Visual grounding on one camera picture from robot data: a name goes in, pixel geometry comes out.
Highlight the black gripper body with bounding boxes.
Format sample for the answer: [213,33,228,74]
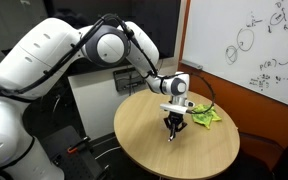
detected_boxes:
[164,112,187,131]

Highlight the white marker black cap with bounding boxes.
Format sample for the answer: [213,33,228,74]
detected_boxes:
[168,133,174,142]

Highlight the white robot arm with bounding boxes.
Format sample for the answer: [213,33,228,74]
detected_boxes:
[0,14,192,180]

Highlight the round wooden table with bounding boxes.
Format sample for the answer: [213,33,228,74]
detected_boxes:
[114,90,240,180]

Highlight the yellow green cloth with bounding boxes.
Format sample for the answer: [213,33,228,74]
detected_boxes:
[191,104,222,129]

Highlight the white cabinet panel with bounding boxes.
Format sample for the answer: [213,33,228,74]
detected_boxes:
[67,59,180,141]

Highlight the dark chair right corner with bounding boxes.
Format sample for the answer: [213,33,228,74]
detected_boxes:
[221,133,288,180]

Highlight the whiteboard with writing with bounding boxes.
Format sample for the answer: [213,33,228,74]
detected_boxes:
[182,0,288,105]

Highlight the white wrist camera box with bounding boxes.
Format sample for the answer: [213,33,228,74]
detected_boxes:
[160,104,188,114]

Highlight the black wire shelf rack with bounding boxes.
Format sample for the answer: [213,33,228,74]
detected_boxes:
[113,67,145,91]

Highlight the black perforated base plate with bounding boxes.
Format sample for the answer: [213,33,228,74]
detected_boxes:
[41,126,109,180]

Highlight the black clamp orange handle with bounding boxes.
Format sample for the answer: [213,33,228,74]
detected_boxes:
[67,136,91,154]

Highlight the black wall monitor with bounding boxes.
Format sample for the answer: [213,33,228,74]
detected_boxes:
[43,0,181,62]

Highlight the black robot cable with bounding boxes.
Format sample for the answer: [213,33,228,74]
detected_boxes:
[0,13,216,115]

